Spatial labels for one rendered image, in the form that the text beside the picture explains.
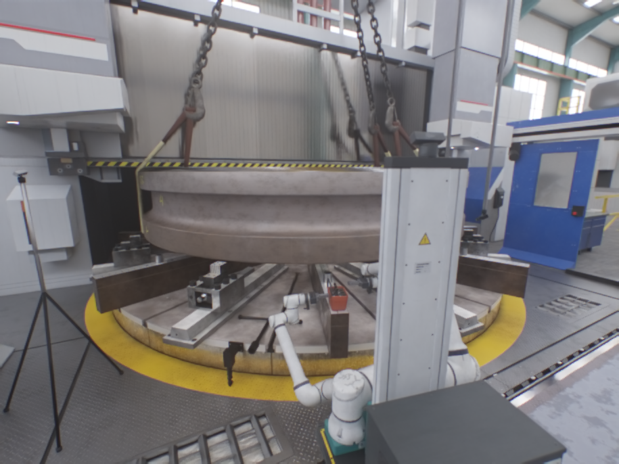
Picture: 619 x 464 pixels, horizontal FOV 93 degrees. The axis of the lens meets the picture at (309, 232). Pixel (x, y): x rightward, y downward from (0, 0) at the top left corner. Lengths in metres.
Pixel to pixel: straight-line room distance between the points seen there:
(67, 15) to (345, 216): 3.33
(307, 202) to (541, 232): 5.27
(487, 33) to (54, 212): 7.71
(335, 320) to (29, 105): 3.16
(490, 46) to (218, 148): 5.42
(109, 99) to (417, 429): 3.45
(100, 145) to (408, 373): 4.12
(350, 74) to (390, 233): 5.83
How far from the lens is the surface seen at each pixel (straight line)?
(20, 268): 5.90
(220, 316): 3.05
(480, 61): 7.15
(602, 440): 3.04
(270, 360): 2.76
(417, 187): 1.20
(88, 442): 2.75
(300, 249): 2.80
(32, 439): 2.98
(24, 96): 3.66
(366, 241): 2.92
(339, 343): 2.40
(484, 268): 4.15
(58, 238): 5.28
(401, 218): 1.17
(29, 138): 4.65
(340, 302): 2.29
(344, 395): 1.56
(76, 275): 5.79
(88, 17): 4.21
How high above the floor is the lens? 1.73
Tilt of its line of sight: 12 degrees down
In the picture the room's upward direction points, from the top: straight up
